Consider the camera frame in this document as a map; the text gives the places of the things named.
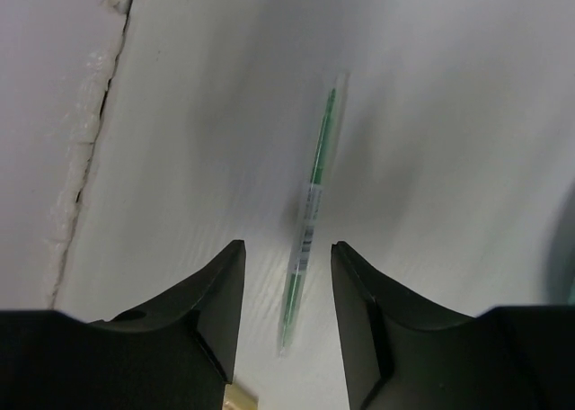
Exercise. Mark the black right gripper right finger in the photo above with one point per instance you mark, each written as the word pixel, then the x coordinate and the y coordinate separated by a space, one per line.
pixel 399 349

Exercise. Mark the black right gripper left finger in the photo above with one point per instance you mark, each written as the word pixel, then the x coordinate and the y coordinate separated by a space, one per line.
pixel 186 333

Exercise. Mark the green thin pen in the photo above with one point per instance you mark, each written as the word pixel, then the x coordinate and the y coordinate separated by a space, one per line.
pixel 325 147

